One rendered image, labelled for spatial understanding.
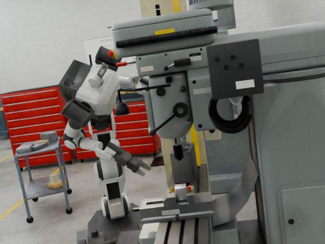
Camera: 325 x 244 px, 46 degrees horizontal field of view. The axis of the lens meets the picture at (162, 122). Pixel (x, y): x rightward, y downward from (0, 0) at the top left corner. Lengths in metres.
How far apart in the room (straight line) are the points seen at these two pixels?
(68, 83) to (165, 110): 0.70
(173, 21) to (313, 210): 1.05
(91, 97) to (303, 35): 1.16
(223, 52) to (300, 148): 0.58
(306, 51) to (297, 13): 9.39
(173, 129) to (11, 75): 10.65
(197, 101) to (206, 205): 0.48
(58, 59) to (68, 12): 1.37
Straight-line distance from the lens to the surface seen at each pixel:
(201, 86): 1.75
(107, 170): 2.57
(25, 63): 12.04
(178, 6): 3.60
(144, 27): 1.75
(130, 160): 2.28
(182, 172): 2.25
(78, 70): 2.30
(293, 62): 1.80
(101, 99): 2.19
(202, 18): 1.73
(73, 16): 11.50
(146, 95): 1.87
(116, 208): 2.76
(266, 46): 1.77
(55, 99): 6.99
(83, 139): 2.39
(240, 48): 1.49
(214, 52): 1.49
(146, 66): 1.76
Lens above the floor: 1.72
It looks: 10 degrees down
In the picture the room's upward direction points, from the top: 9 degrees counter-clockwise
